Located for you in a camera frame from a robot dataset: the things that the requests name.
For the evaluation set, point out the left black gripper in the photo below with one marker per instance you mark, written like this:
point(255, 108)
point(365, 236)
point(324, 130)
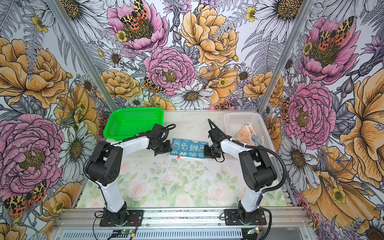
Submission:
point(167, 148)

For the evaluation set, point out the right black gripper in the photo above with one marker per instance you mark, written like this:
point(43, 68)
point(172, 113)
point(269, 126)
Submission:
point(207, 154)

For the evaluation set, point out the blue bunny pattern towel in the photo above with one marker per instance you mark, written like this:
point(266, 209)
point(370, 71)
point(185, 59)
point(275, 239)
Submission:
point(190, 150)

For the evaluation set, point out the white plastic basket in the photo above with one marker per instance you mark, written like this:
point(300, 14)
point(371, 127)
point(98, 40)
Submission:
point(235, 120)

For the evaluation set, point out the green plastic basket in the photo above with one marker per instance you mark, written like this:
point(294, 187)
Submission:
point(127, 122)

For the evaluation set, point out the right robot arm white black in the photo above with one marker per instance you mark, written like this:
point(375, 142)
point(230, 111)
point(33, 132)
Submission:
point(258, 171)

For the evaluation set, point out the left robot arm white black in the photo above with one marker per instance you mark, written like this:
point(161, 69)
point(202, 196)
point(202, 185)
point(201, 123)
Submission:
point(104, 167)

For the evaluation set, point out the orange pink patterned towel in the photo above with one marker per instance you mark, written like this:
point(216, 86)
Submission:
point(247, 135)

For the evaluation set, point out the small green circuit board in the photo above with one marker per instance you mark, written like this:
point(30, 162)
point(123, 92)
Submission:
point(255, 230)

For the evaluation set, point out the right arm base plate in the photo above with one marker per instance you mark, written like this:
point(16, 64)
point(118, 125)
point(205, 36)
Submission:
point(238, 217)

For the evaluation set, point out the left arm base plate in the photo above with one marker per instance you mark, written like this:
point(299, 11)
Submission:
point(124, 218)

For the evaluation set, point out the aluminium front rail frame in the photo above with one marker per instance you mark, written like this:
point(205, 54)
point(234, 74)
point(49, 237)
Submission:
point(283, 223)

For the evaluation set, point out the left aluminium corner post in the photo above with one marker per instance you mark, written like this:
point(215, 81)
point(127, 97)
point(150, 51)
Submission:
point(71, 32)

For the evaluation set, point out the aluminium corner post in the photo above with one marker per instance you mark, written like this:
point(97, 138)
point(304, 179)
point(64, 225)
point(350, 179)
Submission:
point(291, 40)
point(71, 32)

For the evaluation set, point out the right aluminium corner post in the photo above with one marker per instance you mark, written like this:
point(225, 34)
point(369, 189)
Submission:
point(291, 40)

